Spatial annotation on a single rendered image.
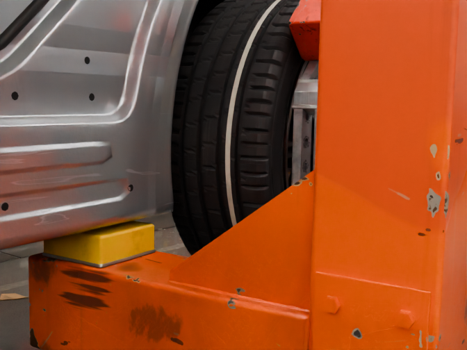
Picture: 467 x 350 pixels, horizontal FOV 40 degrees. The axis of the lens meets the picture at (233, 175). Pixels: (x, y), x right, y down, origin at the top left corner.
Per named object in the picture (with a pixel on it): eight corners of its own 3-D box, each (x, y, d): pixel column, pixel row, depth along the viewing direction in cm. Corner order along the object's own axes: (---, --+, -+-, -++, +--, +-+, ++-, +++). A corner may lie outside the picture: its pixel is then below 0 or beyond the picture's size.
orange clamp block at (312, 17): (313, 37, 123) (299, -2, 117) (352, 35, 119) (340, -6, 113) (301, 62, 119) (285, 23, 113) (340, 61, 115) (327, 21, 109)
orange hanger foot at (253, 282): (96, 320, 124) (96, 139, 120) (354, 391, 96) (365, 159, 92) (26, 347, 110) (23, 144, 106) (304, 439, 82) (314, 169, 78)
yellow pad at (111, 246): (99, 241, 120) (99, 214, 119) (157, 251, 112) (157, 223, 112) (40, 255, 108) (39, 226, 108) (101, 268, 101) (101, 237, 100)
